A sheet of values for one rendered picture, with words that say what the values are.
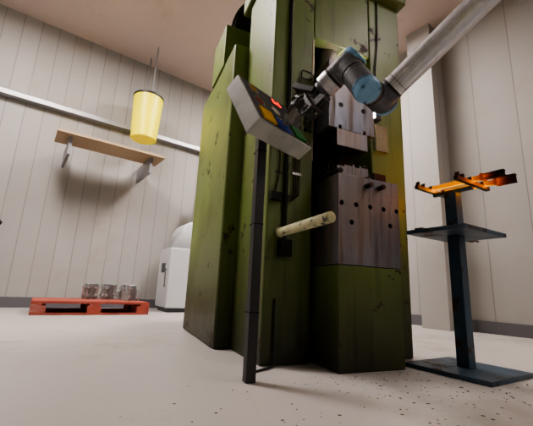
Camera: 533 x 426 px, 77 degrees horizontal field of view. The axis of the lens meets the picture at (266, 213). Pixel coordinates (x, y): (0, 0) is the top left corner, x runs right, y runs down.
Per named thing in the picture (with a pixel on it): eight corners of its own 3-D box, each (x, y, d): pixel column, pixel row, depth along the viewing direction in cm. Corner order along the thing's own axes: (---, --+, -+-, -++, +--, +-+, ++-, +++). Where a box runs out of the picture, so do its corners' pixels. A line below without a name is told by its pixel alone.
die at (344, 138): (367, 151, 182) (367, 135, 184) (337, 144, 174) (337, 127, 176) (324, 174, 220) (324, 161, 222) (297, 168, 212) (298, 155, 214)
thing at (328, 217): (337, 224, 127) (337, 210, 128) (325, 222, 125) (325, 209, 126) (284, 237, 167) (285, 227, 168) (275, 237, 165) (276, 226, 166)
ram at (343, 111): (386, 140, 189) (384, 78, 198) (328, 125, 174) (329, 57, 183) (341, 164, 227) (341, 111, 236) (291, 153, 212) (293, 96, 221)
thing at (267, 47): (310, 364, 160) (315, -28, 211) (259, 367, 150) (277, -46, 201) (271, 347, 200) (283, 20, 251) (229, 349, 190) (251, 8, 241)
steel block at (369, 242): (401, 269, 168) (398, 184, 178) (338, 264, 154) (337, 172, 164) (336, 271, 219) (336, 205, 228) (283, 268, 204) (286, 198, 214)
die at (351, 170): (368, 182, 178) (368, 167, 180) (337, 177, 170) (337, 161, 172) (324, 200, 216) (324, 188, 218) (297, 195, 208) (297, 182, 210)
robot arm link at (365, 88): (390, 92, 116) (372, 72, 123) (374, 76, 108) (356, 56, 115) (368, 111, 121) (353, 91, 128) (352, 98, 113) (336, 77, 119)
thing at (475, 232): (506, 237, 173) (506, 233, 173) (464, 226, 152) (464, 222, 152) (448, 243, 197) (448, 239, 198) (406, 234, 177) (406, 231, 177)
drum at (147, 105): (131, 130, 448) (138, 85, 462) (123, 140, 481) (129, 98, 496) (162, 139, 471) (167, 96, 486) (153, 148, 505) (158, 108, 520)
